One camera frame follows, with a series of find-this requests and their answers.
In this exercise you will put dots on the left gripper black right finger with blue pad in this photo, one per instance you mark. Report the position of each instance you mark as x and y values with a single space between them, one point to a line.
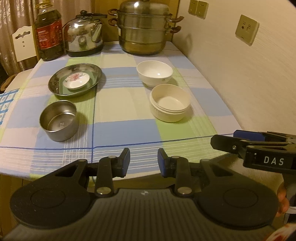
176 167

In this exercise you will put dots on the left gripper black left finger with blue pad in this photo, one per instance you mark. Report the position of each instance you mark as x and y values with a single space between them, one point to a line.
109 168

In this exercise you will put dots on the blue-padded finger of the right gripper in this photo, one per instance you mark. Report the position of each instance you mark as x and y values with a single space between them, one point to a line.
264 136

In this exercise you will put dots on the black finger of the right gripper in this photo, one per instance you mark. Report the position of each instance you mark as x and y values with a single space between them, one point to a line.
238 145

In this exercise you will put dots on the cream ribbed bowl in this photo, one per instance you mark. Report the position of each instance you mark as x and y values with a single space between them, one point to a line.
169 103

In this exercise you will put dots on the small steel bowl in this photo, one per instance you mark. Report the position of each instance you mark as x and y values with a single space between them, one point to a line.
60 120

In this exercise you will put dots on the person's right hand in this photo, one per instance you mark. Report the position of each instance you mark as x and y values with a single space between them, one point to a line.
282 199

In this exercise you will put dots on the checked pastel tablecloth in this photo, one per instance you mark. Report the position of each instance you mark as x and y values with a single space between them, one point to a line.
114 115

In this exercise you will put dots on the small floral white saucer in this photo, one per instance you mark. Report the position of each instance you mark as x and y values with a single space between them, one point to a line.
76 80

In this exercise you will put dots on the white glossy ceramic bowl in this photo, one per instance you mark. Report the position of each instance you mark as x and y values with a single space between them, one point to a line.
153 73

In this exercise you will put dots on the large steel plate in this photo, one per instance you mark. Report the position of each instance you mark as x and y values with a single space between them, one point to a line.
54 80

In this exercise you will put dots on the blue white patterned cloth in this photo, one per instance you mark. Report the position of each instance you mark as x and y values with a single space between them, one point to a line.
6 99

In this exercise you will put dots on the stainless steel kettle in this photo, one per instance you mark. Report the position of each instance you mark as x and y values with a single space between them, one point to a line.
83 34

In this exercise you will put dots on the stacked steel steamer pot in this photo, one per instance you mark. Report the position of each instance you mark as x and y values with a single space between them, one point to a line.
142 26

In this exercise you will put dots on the white wooden chair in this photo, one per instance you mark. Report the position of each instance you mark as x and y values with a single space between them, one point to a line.
24 45

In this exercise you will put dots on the large cooking oil bottle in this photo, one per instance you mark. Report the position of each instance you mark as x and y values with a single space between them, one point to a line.
48 26

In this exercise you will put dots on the beige curtain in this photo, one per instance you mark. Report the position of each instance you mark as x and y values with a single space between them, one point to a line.
16 14

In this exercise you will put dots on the beige wall socket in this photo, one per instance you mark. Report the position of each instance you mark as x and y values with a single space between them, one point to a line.
247 29

